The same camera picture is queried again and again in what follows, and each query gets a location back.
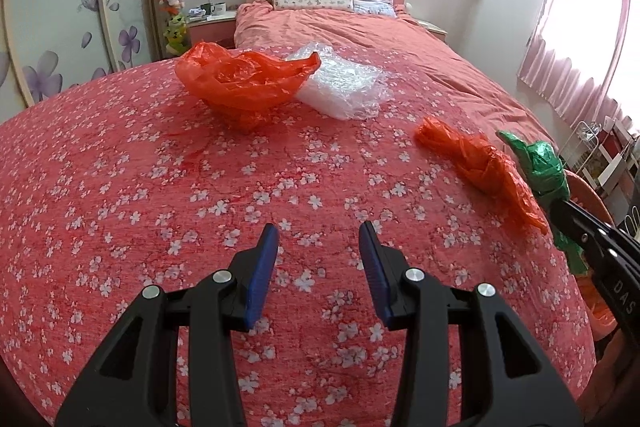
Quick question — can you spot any pink bed duvet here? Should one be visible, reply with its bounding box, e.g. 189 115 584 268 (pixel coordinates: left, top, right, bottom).
234 0 553 143

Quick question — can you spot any green plush toy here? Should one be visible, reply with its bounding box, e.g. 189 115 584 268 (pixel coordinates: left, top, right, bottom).
164 14 190 56

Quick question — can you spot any orange plastic bag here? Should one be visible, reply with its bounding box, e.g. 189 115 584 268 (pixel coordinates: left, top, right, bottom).
175 42 321 131

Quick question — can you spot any white wire shelf rack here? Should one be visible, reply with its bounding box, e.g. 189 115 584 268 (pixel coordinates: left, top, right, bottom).
560 117 639 215

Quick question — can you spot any wardrobe with purple flowers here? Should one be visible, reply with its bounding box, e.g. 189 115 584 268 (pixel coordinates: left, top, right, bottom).
1 0 157 106

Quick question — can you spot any bedside table right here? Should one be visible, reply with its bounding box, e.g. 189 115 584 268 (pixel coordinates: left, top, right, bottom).
416 20 448 42

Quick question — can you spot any orange plastic laundry basket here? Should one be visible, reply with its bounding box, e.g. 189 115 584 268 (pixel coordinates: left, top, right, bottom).
564 170 622 338

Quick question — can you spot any pink window curtain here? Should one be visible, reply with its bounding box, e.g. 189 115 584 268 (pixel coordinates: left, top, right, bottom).
518 0 639 132

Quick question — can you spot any dark green plastic bag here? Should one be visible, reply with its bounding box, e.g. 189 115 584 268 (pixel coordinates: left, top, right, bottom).
497 130 588 275

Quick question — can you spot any small orange bag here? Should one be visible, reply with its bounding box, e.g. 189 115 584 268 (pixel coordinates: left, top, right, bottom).
414 116 549 234

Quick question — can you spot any red floral table cover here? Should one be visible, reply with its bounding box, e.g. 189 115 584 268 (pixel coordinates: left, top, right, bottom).
1 49 596 426

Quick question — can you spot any white mug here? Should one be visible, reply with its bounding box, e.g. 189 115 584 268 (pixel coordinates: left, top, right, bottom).
212 2 227 15

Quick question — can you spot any bubble wrap sheet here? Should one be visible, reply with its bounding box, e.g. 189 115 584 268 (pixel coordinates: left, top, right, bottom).
285 42 392 120

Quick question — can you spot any pink bedside table left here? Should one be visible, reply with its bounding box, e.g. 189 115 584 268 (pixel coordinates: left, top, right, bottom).
188 11 236 49

